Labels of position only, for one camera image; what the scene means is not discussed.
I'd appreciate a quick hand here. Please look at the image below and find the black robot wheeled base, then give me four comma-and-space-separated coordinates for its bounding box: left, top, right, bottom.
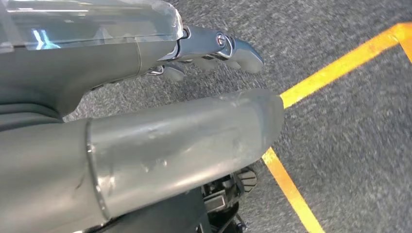
82, 167, 258, 233

